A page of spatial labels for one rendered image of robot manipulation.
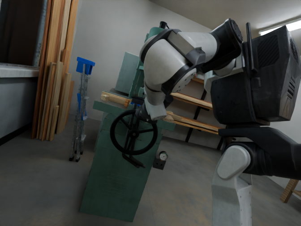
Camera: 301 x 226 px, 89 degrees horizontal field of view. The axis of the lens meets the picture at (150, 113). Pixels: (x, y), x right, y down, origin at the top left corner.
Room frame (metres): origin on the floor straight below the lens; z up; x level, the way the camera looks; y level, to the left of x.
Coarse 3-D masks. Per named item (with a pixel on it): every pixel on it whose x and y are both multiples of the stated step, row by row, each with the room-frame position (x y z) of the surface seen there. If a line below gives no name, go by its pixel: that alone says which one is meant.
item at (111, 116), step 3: (108, 114) 1.04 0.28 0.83; (111, 114) 1.04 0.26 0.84; (108, 117) 1.04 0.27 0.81; (111, 117) 1.04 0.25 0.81; (114, 117) 1.04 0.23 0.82; (120, 120) 1.05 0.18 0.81; (141, 126) 1.07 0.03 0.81; (147, 126) 1.08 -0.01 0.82; (150, 126) 1.08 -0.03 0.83; (159, 129) 1.09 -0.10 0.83; (159, 132) 1.09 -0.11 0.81
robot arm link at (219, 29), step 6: (222, 24) 0.54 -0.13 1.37; (216, 30) 0.55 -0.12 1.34; (222, 30) 0.53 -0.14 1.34; (216, 36) 0.53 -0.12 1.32; (222, 36) 0.53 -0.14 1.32; (228, 36) 0.52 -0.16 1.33; (216, 42) 0.50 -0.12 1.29; (222, 42) 0.53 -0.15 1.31; (228, 42) 0.53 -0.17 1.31; (222, 48) 0.54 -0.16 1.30; (228, 48) 0.54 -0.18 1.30; (216, 54) 0.56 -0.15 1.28; (222, 54) 0.57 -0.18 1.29; (210, 60) 0.53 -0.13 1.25
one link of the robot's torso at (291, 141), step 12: (228, 132) 0.61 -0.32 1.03; (240, 132) 0.58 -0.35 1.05; (252, 132) 0.55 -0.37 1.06; (264, 132) 0.52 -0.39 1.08; (276, 132) 0.51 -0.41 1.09; (228, 144) 0.65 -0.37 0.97; (264, 144) 0.51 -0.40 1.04; (276, 144) 0.49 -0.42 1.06; (288, 144) 0.47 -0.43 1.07; (300, 144) 0.48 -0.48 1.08; (264, 156) 0.51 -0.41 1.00; (276, 156) 0.48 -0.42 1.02; (288, 156) 0.46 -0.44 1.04; (300, 156) 0.45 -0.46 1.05; (264, 168) 0.50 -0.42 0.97; (276, 168) 0.48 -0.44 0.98; (288, 168) 0.46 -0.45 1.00; (300, 168) 0.44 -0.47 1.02
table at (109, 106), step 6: (96, 102) 1.02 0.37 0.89; (102, 102) 1.03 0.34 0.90; (108, 102) 1.10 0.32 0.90; (114, 102) 1.17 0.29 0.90; (96, 108) 1.03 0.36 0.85; (102, 108) 1.03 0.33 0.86; (108, 108) 1.04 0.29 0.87; (114, 108) 1.04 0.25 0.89; (120, 108) 1.05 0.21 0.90; (126, 108) 1.10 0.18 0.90; (114, 114) 1.04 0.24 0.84; (126, 120) 0.96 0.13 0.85; (162, 120) 1.09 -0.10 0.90; (144, 126) 0.98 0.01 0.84; (162, 126) 1.09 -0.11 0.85; (168, 126) 1.10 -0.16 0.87; (174, 126) 1.10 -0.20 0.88
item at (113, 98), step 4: (112, 96) 1.19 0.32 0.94; (112, 100) 1.19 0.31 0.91; (116, 100) 1.19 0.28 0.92; (120, 100) 1.20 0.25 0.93; (124, 100) 1.20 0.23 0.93; (124, 104) 1.20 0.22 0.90; (172, 116) 1.26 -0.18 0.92; (176, 116) 1.26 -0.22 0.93; (180, 116) 1.28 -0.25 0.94; (176, 120) 1.26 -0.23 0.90; (180, 120) 1.27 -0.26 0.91
